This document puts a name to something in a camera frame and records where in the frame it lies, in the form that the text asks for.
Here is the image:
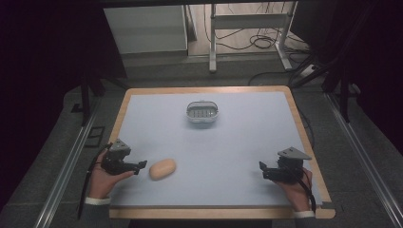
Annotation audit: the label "white table mat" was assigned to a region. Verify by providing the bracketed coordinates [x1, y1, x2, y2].
[109, 91, 324, 209]

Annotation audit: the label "person's right hand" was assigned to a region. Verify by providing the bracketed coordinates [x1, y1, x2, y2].
[274, 167, 314, 213]

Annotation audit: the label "orange bread roll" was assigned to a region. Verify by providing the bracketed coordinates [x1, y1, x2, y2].
[148, 158, 178, 182]

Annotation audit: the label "person's left hand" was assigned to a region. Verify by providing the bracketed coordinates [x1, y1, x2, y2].
[87, 149, 136, 200]

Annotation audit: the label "white metal stand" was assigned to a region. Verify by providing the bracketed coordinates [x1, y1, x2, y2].
[208, 1, 299, 74]

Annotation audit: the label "dark curtain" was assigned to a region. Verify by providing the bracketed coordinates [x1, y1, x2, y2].
[289, 0, 403, 156]
[0, 0, 127, 210]

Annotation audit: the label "white plastic basket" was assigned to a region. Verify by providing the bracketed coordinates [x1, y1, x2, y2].
[185, 100, 220, 124]

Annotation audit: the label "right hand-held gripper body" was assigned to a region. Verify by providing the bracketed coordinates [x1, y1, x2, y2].
[265, 146, 314, 185]

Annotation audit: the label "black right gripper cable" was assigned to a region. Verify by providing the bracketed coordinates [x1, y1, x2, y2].
[294, 170, 317, 214]

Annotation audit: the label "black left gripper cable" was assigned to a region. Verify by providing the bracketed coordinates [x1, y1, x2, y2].
[77, 142, 114, 220]

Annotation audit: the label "metal floor rail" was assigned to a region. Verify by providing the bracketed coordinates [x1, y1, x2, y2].
[324, 92, 403, 228]
[33, 105, 102, 228]

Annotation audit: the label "white cabinet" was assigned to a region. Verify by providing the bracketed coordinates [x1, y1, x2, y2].
[103, 4, 189, 55]

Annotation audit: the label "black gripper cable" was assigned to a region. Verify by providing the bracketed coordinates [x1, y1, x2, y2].
[77, 142, 114, 220]
[294, 170, 317, 214]

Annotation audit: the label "black stand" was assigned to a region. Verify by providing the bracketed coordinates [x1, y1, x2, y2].
[79, 70, 107, 127]
[322, 60, 353, 124]

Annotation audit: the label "wooden table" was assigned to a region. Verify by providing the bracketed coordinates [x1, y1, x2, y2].
[108, 85, 336, 220]

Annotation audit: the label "black floor cables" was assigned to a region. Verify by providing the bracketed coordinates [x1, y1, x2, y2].
[203, 2, 313, 53]

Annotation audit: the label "thin black cable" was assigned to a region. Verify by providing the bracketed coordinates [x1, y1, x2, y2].
[297, 105, 316, 150]

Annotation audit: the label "black floor frame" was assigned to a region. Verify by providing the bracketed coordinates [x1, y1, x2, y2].
[84, 125, 106, 149]

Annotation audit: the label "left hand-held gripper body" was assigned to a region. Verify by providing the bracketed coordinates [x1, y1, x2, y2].
[100, 138, 135, 176]

